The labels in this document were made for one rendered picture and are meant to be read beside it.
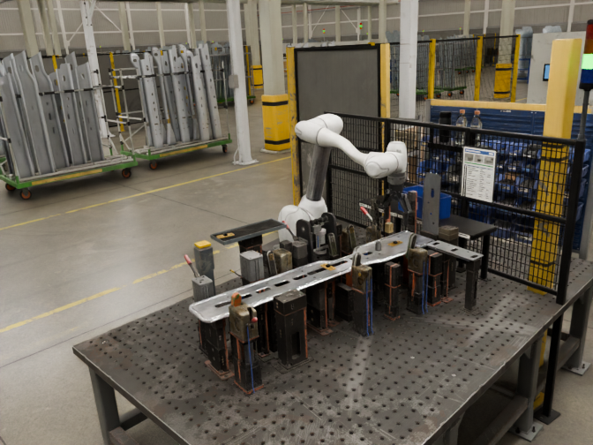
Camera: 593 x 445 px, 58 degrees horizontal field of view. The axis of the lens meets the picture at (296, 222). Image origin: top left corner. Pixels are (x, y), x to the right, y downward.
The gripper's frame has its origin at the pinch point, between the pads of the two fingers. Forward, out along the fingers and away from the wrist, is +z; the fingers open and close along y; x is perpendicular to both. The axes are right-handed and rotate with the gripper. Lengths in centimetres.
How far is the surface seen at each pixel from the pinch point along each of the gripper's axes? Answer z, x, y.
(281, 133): 78, 388, -671
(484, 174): -17, 54, 14
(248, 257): 2, -83, -14
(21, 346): 113, -165, -218
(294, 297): 10, -82, 20
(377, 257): 13.2, -20.6, 7.2
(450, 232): 8.7, 24.0, 16.8
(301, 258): 12, -51, -16
